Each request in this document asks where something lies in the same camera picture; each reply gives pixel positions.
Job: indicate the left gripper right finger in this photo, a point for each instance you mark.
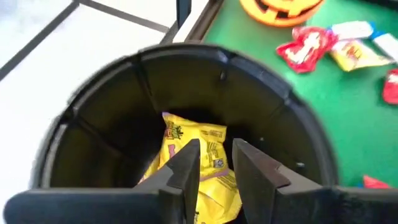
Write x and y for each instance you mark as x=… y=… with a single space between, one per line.
x=295 y=205

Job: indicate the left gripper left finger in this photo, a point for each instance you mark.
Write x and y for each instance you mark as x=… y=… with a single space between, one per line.
x=124 y=205

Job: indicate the yellow Sour Patch packet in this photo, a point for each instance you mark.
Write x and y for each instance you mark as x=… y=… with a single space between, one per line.
x=186 y=130
x=354 y=56
x=217 y=202

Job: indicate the white blue Hershey's bar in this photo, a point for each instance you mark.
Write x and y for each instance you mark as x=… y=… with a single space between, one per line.
x=351 y=30
x=388 y=45

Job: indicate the green table mat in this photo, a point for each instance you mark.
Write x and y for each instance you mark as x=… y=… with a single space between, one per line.
x=342 y=124

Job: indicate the black jack-o-lantern bucket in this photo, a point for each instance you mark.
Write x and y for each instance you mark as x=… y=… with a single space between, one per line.
x=109 y=93

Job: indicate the orange jack-o-lantern bucket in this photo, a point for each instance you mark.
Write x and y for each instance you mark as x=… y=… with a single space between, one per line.
x=270 y=22

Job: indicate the dark curved bracket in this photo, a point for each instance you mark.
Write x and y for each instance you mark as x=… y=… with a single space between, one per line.
x=183 y=12

